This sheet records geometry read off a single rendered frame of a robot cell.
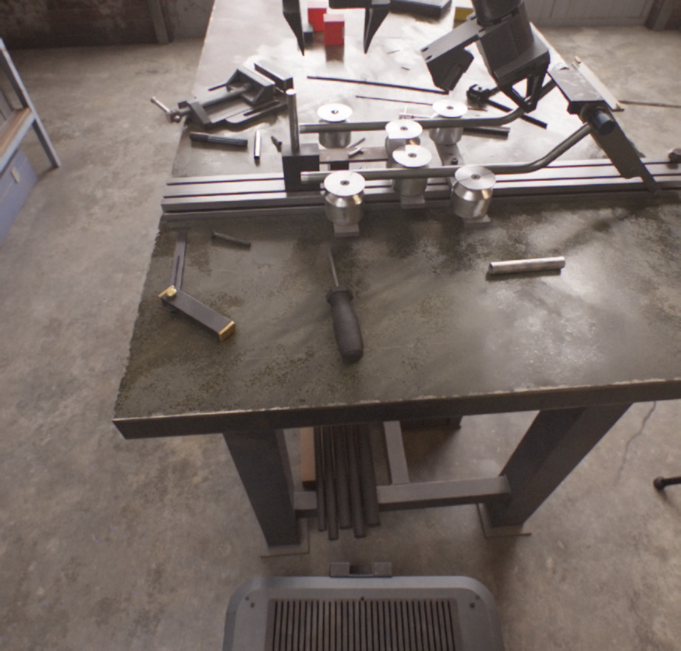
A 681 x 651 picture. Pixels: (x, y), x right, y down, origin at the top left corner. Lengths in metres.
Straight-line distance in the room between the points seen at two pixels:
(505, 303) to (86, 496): 1.25
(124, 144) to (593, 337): 2.47
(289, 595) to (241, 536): 0.35
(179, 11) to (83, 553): 3.24
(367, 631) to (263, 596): 0.21
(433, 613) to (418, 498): 0.24
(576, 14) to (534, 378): 3.83
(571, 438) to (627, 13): 3.78
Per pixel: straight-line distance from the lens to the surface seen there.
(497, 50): 0.71
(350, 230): 0.62
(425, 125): 0.76
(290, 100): 0.65
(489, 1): 0.69
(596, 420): 0.94
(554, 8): 4.18
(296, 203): 0.71
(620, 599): 1.50
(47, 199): 2.56
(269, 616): 1.09
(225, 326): 0.57
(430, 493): 1.21
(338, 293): 0.57
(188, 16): 3.87
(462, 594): 1.11
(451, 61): 0.71
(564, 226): 0.76
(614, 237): 0.78
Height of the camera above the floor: 1.33
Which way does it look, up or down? 50 degrees down
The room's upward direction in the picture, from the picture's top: straight up
